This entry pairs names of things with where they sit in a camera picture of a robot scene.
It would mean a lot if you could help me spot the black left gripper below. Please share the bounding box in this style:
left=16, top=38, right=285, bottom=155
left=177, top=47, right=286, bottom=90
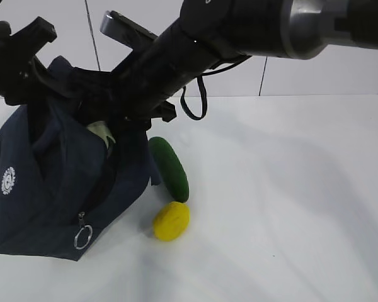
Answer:
left=0, top=17, right=78, bottom=106

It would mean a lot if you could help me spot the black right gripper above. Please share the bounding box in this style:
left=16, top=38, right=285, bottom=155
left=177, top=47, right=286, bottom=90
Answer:
left=66, top=23, right=220, bottom=132

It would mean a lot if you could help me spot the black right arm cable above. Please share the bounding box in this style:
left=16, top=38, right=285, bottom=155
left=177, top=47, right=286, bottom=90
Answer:
left=180, top=58, right=249, bottom=120

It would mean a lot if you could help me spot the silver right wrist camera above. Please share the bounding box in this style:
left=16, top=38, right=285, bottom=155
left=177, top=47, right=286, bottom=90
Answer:
left=100, top=11, right=158, bottom=50

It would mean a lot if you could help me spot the yellow lemon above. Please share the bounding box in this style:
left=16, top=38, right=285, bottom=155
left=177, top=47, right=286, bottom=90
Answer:
left=152, top=201, right=190, bottom=242

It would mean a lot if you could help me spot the dark navy fabric lunch bag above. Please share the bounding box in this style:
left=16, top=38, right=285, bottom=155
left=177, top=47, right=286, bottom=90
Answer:
left=0, top=55, right=162, bottom=262

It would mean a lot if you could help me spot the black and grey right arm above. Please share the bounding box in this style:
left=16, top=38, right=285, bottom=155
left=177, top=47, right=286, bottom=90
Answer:
left=71, top=1, right=378, bottom=125

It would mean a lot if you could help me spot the green cucumber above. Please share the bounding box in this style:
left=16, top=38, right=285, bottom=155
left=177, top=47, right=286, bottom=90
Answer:
left=149, top=137, right=190, bottom=203

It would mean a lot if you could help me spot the silver zipper pull ring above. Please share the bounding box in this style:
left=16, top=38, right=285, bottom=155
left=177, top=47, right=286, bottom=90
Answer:
left=73, top=212, right=93, bottom=250

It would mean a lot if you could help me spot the green lidded glass container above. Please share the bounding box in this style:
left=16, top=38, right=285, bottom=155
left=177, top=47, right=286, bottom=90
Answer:
left=86, top=121, right=116, bottom=149

